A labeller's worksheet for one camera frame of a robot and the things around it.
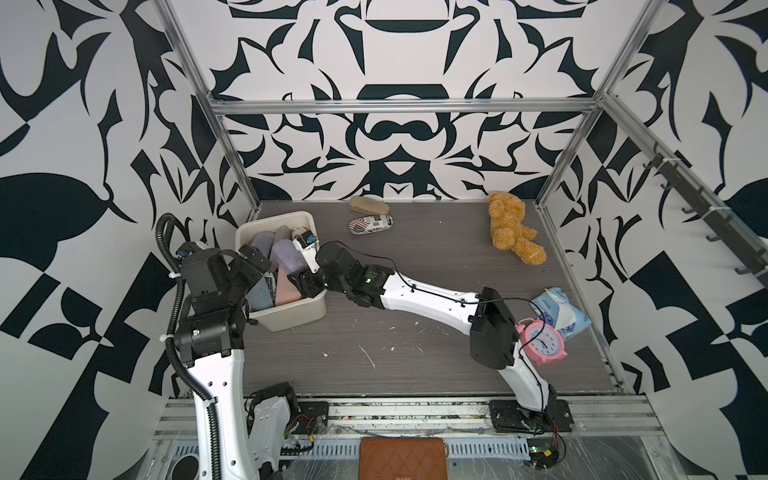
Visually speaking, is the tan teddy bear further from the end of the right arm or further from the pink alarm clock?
the end of the right arm

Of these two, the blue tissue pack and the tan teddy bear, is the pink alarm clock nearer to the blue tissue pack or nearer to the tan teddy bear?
the blue tissue pack

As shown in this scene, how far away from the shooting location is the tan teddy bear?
0.96m

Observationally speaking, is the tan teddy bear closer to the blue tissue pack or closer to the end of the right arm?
the blue tissue pack

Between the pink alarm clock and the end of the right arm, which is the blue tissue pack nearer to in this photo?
the pink alarm clock

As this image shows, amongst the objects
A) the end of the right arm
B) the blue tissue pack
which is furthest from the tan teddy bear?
the end of the right arm
